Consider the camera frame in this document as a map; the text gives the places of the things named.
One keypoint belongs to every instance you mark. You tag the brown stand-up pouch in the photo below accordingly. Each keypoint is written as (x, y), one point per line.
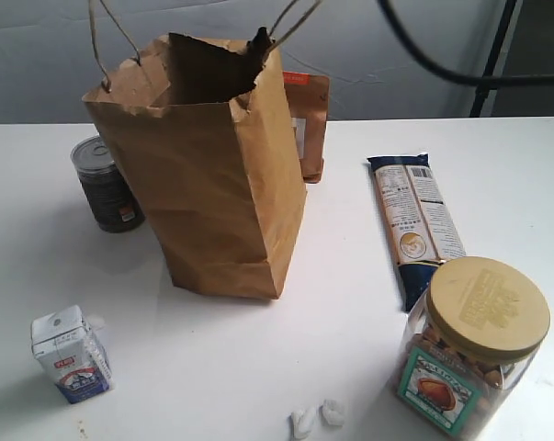
(308, 103)

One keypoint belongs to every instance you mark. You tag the brown paper bag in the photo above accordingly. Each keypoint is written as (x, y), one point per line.
(202, 133)

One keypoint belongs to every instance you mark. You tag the white backdrop cloth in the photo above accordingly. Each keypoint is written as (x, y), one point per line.
(52, 52)

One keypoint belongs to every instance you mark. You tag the almond jar with tan lid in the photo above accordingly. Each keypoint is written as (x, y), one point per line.
(467, 342)

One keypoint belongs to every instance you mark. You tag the blue spaghetti pasta package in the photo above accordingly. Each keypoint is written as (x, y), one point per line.
(421, 233)

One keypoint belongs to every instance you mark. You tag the small white blue milk carton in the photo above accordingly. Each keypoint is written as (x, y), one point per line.
(70, 353)

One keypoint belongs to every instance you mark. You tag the crumpled white paper piece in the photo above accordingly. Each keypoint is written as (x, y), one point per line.
(302, 422)
(333, 412)

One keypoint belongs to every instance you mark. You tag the black tripod stand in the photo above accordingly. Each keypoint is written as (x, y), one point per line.
(482, 92)

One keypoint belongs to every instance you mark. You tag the dark tin can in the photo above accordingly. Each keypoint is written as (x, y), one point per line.
(113, 205)

